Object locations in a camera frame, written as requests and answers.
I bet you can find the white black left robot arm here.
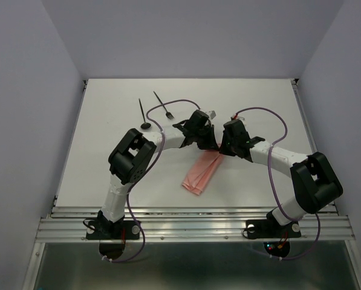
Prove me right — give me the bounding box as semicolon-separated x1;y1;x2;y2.
97;109;219;238

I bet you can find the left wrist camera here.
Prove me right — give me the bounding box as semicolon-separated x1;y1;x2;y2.
206;111;216;120

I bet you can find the black fork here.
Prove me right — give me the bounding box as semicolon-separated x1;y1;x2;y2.
153;91;174;120

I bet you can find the black spoon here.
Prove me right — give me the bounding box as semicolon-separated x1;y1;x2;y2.
138;99;151;131

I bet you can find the pink satin napkin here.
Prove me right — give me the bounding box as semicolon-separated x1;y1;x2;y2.
181;150;224;196

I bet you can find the aluminium frame rail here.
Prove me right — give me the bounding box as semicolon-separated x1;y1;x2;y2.
35;205;355;243

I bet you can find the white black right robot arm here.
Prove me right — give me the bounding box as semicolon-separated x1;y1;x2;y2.
220;120;343;236

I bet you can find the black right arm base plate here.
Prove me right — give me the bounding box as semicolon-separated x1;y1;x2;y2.
242;219;302;240

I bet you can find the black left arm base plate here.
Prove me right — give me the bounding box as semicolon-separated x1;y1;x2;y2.
83;219;140;240

